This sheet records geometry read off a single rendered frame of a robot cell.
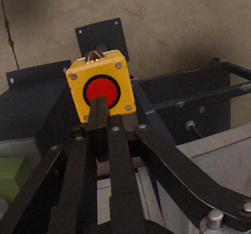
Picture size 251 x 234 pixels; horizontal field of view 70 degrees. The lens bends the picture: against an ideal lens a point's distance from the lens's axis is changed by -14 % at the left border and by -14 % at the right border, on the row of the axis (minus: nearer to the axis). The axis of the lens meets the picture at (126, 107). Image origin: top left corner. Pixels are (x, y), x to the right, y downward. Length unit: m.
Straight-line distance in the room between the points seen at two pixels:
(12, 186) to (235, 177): 0.53
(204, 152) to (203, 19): 0.99
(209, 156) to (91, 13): 0.95
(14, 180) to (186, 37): 1.12
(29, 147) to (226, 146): 0.45
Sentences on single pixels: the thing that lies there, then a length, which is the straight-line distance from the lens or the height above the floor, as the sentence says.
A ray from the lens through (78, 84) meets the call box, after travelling 0.27.
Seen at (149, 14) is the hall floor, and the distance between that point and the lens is 1.19.
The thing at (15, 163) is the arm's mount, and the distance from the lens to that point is 0.52.
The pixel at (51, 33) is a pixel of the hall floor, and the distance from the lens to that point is 1.20.
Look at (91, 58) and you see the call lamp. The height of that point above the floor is 0.88.
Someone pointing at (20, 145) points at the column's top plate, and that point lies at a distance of 0.52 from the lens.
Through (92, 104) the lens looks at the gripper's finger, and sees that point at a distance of 0.19.
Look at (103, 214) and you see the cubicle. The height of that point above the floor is 0.39.
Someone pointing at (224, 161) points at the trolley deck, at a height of 0.85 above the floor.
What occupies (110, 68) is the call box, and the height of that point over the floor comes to 0.90.
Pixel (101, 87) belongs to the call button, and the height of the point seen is 0.91.
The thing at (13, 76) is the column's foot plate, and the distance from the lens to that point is 1.29.
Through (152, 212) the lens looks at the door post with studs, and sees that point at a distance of 1.20.
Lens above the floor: 1.16
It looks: 68 degrees down
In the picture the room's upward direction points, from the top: 163 degrees clockwise
